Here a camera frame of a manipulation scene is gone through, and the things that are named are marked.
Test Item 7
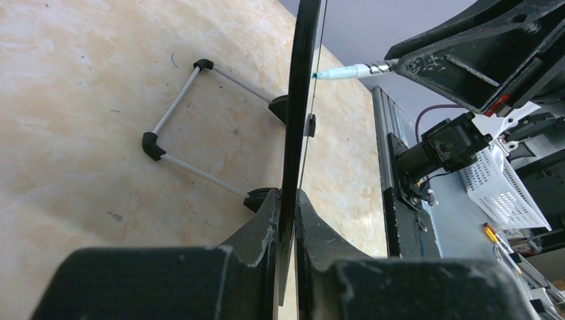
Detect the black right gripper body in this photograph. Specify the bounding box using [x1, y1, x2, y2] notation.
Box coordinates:
[481, 1, 564, 116]

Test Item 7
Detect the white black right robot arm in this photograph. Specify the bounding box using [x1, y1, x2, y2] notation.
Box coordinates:
[386, 0, 564, 181]

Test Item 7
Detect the white wire whiteboard stand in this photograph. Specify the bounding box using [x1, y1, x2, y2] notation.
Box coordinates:
[141, 59, 288, 212]

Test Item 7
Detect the black whiteboard right foot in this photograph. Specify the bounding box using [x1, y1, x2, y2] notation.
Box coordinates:
[304, 113, 316, 137]

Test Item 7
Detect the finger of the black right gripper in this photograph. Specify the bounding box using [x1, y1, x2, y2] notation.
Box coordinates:
[384, 0, 565, 115]

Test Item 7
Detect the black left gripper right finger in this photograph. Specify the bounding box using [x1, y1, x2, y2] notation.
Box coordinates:
[294, 192, 534, 319]

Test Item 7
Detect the white whiteboard black frame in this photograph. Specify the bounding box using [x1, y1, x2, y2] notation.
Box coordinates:
[277, 1, 327, 307]

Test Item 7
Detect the aluminium frame rail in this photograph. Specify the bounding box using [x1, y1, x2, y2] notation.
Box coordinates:
[371, 86, 416, 192]

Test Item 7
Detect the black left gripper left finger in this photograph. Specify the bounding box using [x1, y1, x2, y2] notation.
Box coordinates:
[32, 189, 281, 319]

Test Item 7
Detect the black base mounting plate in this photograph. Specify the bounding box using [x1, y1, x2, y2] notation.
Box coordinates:
[383, 133, 441, 259]

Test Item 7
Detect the white perforated plastic basket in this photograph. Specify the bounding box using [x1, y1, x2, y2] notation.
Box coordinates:
[459, 144, 552, 231]

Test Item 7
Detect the white marker pen body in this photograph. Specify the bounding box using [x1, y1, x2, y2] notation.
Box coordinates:
[312, 60, 398, 81]

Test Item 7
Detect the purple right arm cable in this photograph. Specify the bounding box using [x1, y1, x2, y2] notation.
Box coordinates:
[414, 104, 464, 145]

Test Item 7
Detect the yellow handled screwdriver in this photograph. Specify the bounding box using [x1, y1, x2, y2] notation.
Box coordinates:
[483, 223, 522, 275]

